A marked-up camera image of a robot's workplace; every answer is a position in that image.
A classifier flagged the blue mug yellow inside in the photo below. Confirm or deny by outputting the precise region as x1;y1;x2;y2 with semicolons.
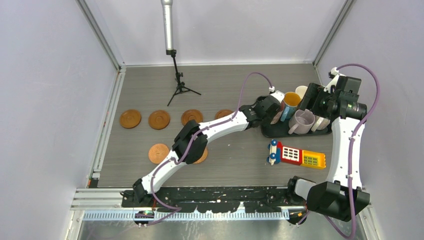
280;92;301;122

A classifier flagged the brown wooden coaster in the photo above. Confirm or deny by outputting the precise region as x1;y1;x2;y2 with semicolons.
119;109;142;129
214;109;233;120
148;110;171;130

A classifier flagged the woven rattan round coaster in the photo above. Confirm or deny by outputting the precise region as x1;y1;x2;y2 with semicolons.
194;147;208;164

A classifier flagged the dark wooden round coaster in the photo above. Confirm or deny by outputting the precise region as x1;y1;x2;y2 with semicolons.
181;109;204;126

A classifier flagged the smooth orange round coaster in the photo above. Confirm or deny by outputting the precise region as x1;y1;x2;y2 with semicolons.
148;143;170;164

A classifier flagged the pink floral mug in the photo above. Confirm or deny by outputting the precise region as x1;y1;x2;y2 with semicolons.
270;100;285;125

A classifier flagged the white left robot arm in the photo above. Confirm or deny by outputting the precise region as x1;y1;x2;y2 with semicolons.
132;91;285;207

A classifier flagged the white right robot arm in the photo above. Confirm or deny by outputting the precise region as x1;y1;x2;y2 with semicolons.
285;73;370;222

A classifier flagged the black plastic tray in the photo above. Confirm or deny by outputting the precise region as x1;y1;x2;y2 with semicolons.
260;115;333;139

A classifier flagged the white mug orange inside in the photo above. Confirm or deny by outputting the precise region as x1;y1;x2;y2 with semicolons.
310;115;331;132

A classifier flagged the lilac mug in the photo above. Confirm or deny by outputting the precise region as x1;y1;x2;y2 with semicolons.
288;109;315;135

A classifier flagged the yellow mug white inside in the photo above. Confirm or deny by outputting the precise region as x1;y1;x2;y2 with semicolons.
295;85;308;100

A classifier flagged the toy block train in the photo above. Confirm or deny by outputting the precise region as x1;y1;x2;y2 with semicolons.
266;139;327;170

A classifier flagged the silver microphone on tripod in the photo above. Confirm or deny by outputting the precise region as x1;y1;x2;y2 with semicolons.
160;0;202;107

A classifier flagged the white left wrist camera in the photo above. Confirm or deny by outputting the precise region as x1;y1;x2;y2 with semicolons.
268;86;285;103

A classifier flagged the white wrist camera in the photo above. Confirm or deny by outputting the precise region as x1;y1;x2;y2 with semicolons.
324;67;345;93
268;86;285;103

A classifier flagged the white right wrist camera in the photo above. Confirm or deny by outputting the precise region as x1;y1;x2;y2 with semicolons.
324;67;345;93

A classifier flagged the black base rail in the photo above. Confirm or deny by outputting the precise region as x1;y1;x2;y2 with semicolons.
120;186;306;214

